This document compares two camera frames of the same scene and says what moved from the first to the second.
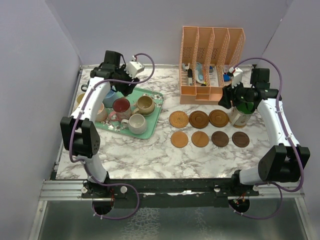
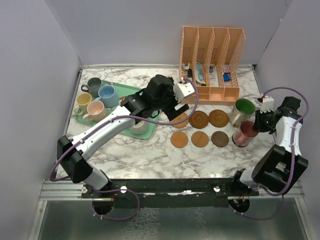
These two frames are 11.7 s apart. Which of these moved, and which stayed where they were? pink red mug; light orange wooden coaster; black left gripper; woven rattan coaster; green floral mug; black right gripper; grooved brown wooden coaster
Moved: black right gripper; pink red mug; black left gripper
Stayed: light orange wooden coaster; grooved brown wooden coaster; green floral mug; woven rattan coaster
